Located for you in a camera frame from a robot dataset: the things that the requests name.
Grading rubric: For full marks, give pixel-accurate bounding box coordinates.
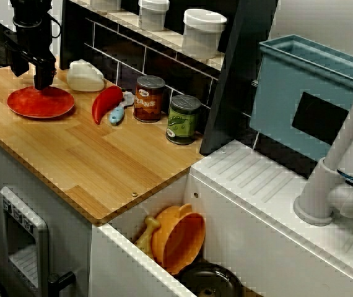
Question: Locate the red toy chili pepper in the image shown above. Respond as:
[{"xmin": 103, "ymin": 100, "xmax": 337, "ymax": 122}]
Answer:
[{"xmin": 92, "ymin": 85, "xmax": 124, "ymax": 125}]

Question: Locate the black cabinet handle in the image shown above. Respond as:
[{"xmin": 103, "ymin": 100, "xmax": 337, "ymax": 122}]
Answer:
[{"xmin": 47, "ymin": 271, "xmax": 76, "ymax": 297}]

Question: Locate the grey dishwasher door panel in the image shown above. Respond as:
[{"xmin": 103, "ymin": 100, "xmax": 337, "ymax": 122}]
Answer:
[{"xmin": 0, "ymin": 186, "xmax": 50, "ymax": 297}]

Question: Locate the green peas can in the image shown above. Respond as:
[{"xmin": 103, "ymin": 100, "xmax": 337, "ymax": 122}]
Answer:
[{"xmin": 165, "ymin": 94, "xmax": 202, "ymax": 145}]

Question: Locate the brown beans can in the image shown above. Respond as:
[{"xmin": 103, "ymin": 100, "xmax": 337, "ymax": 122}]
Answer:
[{"xmin": 133, "ymin": 75, "xmax": 167, "ymax": 123}]

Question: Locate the yellow toy bone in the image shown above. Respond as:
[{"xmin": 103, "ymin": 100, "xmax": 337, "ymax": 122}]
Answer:
[{"xmin": 135, "ymin": 215, "xmax": 162, "ymax": 253}]

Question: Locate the white plastic bottle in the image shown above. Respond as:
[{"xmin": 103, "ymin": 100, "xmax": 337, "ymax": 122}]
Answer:
[{"xmin": 66, "ymin": 59, "xmax": 105, "ymax": 92}]

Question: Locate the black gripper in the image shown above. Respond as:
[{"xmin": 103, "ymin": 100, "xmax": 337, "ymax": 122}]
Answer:
[{"xmin": 4, "ymin": 24, "xmax": 57, "ymax": 91}]

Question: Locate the black pot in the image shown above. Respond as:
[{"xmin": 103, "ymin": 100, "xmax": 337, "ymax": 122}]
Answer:
[{"xmin": 178, "ymin": 262, "xmax": 244, "ymax": 297}]

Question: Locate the orange plastic bowl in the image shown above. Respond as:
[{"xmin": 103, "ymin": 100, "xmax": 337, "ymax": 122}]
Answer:
[{"xmin": 150, "ymin": 203, "xmax": 207, "ymax": 276}]

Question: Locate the dark shelf frame with tiles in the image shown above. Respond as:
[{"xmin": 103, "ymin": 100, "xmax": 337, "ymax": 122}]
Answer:
[{"xmin": 59, "ymin": 0, "xmax": 279, "ymax": 155}]

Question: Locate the blue plastic bin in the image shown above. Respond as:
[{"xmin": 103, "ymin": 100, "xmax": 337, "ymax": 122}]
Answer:
[{"xmin": 249, "ymin": 34, "xmax": 353, "ymax": 161}]

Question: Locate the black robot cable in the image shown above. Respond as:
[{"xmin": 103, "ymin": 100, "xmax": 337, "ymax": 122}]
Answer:
[{"xmin": 48, "ymin": 15, "xmax": 63, "ymax": 40}]

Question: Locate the white toy sink unit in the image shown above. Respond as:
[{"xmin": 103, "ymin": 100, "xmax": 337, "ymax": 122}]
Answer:
[{"xmin": 91, "ymin": 139, "xmax": 353, "ymax": 297}]

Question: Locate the red round plate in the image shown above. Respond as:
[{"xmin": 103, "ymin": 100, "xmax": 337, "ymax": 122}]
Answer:
[{"xmin": 7, "ymin": 85, "xmax": 76, "ymax": 120}]

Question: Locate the white lidded plastic container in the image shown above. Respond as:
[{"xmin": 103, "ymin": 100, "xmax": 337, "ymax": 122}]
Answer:
[
  {"xmin": 137, "ymin": 0, "xmax": 170, "ymax": 32},
  {"xmin": 181, "ymin": 8, "xmax": 228, "ymax": 59}
]

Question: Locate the grey toy faucet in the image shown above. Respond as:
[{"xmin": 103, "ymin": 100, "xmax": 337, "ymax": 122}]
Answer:
[{"xmin": 293, "ymin": 66, "xmax": 353, "ymax": 226}]

